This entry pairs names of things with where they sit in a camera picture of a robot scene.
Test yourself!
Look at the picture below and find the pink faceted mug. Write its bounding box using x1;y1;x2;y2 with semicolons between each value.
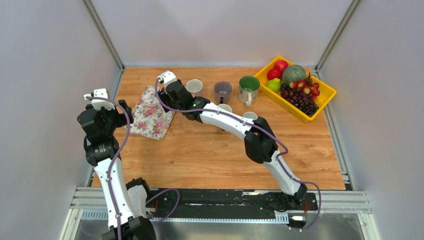
185;79;204;97

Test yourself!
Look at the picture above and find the mauve mug black handle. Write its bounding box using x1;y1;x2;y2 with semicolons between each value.
213;81;233;104

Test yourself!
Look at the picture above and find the dark green mug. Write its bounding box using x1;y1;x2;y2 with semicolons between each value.
217;103;233;113

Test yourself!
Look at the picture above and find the cream floral mug green inside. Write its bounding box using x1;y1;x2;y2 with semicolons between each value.
237;75;260;107

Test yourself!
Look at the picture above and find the grey blue mug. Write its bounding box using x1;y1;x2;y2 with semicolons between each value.
242;111;258;120

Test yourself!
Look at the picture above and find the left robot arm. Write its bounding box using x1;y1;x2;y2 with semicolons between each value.
77;97;157;240

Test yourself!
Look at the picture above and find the left arm base link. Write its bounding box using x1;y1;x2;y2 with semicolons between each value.
125;177;151;219

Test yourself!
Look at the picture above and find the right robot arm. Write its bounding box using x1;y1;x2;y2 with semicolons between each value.
155;76;308;209

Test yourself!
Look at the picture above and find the floral serving tray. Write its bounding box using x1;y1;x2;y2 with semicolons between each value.
129;85;175;140

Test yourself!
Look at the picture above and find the green pear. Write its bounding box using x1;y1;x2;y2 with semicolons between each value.
266;78;281;93

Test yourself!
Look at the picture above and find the red apple lower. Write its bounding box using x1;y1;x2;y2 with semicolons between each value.
266;68;283;81

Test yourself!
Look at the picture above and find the red apple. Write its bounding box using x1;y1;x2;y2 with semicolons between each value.
266;68;283;81
273;60;289;73

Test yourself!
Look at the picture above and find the red apple upper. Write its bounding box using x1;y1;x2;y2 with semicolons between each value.
273;60;289;73

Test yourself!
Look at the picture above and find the green melon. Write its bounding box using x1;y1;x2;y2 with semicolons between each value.
282;64;307;85

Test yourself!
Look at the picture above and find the dark purple grape bunch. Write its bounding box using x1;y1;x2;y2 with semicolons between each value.
280;84;320;117

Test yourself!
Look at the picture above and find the red cherry cluster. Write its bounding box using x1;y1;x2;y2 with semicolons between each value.
288;78;321;97

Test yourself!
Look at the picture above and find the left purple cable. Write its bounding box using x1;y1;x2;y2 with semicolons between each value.
86;96;181;240

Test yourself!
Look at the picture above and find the purple cable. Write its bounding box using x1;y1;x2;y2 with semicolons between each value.
86;96;181;240
154;77;322;232

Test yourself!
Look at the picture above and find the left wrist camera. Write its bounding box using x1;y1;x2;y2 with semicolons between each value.
83;88;115;111

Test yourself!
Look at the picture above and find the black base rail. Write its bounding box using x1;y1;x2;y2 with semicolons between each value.
146;188;318;220

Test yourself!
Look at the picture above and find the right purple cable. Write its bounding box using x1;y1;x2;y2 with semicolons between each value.
154;77;322;232

